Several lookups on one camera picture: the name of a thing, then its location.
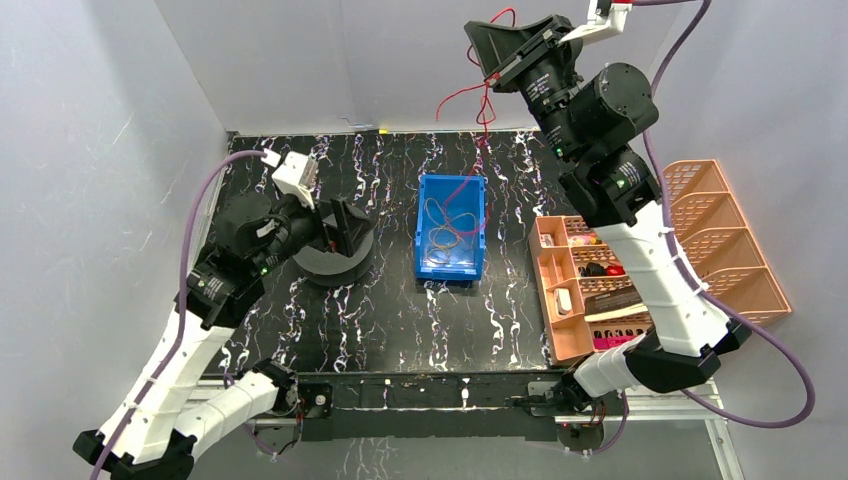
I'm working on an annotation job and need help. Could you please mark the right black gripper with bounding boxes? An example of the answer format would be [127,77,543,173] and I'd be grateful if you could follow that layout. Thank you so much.
[466,15,585,164]

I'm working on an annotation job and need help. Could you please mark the dark grey cable spool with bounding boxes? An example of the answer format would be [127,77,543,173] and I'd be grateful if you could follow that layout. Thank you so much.
[292,219,375,288]

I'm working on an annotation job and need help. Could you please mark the red cable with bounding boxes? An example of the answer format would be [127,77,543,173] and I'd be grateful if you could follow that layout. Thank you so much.
[435,7,518,238]

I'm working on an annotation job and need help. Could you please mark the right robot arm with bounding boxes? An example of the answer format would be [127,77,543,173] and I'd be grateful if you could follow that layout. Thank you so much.
[464,15,751,414]

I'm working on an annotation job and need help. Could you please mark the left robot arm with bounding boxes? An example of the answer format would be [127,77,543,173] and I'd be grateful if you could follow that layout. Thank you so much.
[73,193,374,479]

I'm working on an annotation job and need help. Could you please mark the blue plastic bin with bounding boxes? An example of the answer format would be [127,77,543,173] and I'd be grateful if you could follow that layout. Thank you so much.
[413,173,487,283]

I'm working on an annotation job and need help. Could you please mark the pink yellow toy in tray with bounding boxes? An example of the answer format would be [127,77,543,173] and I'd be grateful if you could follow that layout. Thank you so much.
[568,233,603,247]

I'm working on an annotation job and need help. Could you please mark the white item in tray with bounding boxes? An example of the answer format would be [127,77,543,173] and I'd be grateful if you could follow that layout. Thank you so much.
[554,288,573,317]

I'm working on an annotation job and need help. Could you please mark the red item in tray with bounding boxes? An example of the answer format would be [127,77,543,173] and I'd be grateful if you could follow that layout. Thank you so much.
[583,262,625,277]

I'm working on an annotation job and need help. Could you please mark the orange organizer tray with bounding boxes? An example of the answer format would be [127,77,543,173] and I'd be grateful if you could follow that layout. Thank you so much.
[527,216,652,366]

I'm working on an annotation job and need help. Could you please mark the pink item in tray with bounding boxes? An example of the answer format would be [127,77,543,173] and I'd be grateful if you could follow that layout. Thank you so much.
[593,335,642,351]

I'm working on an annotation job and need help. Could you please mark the orange file rack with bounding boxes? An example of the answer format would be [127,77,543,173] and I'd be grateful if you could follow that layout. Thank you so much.
[664,159,792,326]

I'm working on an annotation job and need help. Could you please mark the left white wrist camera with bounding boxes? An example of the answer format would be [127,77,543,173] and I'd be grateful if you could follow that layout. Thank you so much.
[262,149,318,210]

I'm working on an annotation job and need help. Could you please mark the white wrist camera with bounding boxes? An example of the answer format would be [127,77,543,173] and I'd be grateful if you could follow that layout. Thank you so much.
[262,149,318,210]
[558,0,634,46]

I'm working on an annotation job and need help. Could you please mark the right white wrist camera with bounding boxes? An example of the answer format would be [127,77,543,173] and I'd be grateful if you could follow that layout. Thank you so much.
[558,0,634,46]

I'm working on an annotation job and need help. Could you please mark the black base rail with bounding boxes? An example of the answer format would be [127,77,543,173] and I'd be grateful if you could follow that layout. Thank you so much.
[132,370,664,458]

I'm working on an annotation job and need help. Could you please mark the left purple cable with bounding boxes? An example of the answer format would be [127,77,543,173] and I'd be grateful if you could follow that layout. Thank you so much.
[89,149,280,480]

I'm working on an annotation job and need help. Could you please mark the purple cable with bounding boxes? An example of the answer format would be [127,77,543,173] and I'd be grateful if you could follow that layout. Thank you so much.
[89,149,280,480]
[629,0,817,431]

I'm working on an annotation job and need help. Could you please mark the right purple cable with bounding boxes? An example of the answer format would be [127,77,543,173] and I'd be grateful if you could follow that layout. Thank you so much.
[629,0,817,431]

